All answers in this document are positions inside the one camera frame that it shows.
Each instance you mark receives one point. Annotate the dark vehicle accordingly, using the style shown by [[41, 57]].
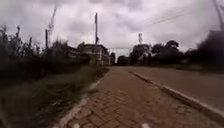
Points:
[[122, 60]]

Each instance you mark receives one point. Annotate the low buildings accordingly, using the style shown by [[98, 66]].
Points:
[[95, 53]]

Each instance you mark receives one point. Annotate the building with tower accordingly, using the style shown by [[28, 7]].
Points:
[[140, 53]]

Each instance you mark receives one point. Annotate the utility pole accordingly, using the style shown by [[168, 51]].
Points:
[[96, 33]]

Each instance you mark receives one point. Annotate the red brick path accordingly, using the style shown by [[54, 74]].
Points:
[[133, 103]]

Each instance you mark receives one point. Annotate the pale edge kerb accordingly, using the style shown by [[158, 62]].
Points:
[[78, 106]]

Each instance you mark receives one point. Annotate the group of dark trees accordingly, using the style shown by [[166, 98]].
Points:
[[173, 53]]

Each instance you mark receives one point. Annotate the robot's own part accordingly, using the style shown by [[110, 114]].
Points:
[[76, 126], [145, 125]]

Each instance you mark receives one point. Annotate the wooden pole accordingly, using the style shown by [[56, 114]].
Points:
[[46, 40]]

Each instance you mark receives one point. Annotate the grass verge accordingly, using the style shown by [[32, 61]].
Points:
[[46, 96]]

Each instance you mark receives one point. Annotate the overgrown bushes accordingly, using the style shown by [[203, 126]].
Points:
[[33, 63]]

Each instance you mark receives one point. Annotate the raised concrete kerb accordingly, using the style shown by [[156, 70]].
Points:
[[186, 98]]

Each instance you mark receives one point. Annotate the brown dirt road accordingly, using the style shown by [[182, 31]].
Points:
[[193, 81]]

